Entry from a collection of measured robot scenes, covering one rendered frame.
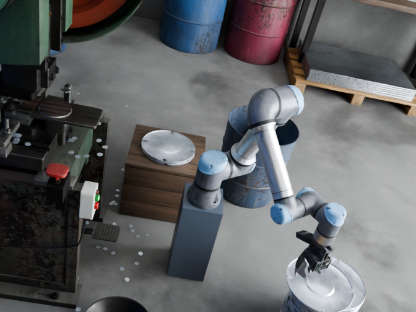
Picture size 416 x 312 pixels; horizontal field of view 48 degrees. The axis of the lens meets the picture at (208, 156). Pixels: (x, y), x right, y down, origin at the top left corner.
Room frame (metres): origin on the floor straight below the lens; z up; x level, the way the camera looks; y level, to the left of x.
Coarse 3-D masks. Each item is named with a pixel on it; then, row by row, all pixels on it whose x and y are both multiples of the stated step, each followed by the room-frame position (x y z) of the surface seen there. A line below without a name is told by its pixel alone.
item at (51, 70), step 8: (48, 56) 1.56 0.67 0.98; (8, 64) 1.42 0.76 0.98; (48, 64) 1.50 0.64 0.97; (8, 72) 1.42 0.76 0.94; (16, 72) 1.43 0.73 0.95; (24, 72) 1.43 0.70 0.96; (32, 72) 1.43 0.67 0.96; (40, 72) 1.46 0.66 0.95; (48, 72) 1.47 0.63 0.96; (56, 72) 1.54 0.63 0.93; (8, 80) 1.42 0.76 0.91; (16, 80) 1.43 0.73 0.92; (24, 80) 1.43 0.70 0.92; (32, 80) 1.43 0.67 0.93; (40, 80) 1.46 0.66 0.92; (48, 80) 1.47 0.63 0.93; (24, 88) 1.43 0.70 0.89; (32, 88) 1.43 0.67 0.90; (48, 88) 1.47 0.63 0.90
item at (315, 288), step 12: (300, 276) 1.39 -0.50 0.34; (312, 276) 1.41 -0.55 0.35; (324, 276) 1.42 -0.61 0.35; (336, 276) 1.45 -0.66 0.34; (300, 288) 1.33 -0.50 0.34; (312, 288) 1.34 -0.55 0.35; (324, 288) 1.35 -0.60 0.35; (336, 288) 1.38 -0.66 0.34; (348, 288) 1.39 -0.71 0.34; (300, 300) 1.26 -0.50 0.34; (312, 300) 1.28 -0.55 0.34; (324, 300) 1.30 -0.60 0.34; (336, 300) 1.31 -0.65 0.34; (348, 300) 1.33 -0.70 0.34
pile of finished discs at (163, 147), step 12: (156, 132) 2.15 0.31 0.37; (168, 132) 2.18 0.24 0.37; (144, 144) 2.01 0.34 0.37; (156, 144) 2.04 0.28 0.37; (168, 144) 2.06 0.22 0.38; (180, 144) 2.09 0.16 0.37; (192, 144) 2.12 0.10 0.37; (156, 156) 1.94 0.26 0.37; (168, 156) 1.96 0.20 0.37; (180, 156) 1.99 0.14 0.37; (192, 156) 2.00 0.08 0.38
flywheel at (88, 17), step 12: (84, 0) 1.88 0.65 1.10; (96, 0) 1.88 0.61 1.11; (108, 0) 1.86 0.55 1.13; (120, 0) 1.86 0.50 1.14; (72, 12) 1.85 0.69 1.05; (84, 12) 1.84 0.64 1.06; (96, 12) 1.85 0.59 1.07; (108, 12) 1.86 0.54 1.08; (72, 24) 1.84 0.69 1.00; (84, 24) 1.84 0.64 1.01
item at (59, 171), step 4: (52, 164) 1.21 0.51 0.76; (56, 164) 1.22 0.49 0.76; (60, 164) 1.23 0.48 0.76; (48, 168) 1.19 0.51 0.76; (52, 168) 1.19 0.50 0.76; (56, 168) 1.20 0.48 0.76; (60, 168) 1.20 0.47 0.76; (64, 168) 1.21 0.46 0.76; (68, 168) 1.22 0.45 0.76; (48, 172) 1.17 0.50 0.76; (52, 172) 1.18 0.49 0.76; (56, 172) 1.18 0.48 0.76; (60, 172) 1.18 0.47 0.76; (64, 172) 1.19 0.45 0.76; (52, 176) 1.17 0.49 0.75; (56, 176) 1.17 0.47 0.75; (60, 176) 1.17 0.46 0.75; (64, 176) 1.18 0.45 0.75; (56, 180) 1.19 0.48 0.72
